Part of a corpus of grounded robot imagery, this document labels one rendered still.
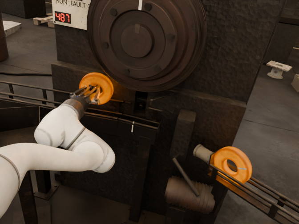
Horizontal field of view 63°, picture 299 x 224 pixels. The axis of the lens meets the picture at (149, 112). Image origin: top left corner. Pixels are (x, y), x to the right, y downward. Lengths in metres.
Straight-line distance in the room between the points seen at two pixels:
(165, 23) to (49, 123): 0.50
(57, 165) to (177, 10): 0.62
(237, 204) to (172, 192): 0.87
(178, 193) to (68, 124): 0.57
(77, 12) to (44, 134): 0.61
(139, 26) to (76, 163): 0.49
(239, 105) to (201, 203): 0.47
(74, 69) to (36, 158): 0.74
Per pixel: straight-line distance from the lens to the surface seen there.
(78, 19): 1.22
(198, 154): 1.10
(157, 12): 0.86
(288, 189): 2.27
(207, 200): 1.15
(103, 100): 1.17
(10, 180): 0.44
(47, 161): 0.63
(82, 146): 0.85
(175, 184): 1.15
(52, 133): 0.84
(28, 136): 1.26
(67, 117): 0.89
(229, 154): 1.02
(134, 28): 0.88
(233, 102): 1.16
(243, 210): 1.91
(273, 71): 4.65
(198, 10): 0.93
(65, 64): 1.31
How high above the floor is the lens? 1.35
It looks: 31 degrees down
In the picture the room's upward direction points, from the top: 8 degrees clockwise
